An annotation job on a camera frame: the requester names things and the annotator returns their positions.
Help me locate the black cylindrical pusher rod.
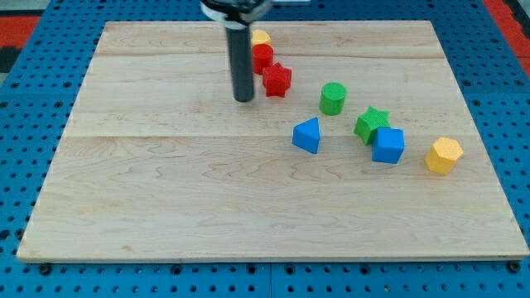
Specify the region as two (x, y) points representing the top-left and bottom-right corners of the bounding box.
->
(225, 26), (254, 103)

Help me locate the green star block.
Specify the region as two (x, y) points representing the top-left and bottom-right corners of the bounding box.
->
(354, 106), (390, 145)

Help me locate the yellow hexagon block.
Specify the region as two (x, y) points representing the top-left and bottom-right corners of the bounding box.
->
(425, 137), (464, 175)

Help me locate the blue cube block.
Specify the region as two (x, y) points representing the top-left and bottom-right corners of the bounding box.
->
(372, 127), (405, 164)

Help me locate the wooden board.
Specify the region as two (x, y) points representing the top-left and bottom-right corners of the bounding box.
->
(17, 21), (529, 263)

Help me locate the yellow block behind red cylinder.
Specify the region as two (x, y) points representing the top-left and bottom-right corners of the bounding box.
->
(251, 29), (272, 46)

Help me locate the blue triangle block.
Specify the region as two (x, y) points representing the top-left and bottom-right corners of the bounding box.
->
(291, 118), (320, 154)

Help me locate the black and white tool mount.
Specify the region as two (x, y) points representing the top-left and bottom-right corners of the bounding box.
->
(200, 0), (272, 29)

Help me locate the red star block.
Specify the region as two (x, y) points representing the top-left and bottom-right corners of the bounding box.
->
(262, 62), (292, 98)

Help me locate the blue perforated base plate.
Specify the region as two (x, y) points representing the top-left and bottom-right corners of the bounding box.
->
(1, 1), (529, 297)

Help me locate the green cylinder block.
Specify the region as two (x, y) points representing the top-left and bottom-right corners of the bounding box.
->
(319, 82), (347, 116)

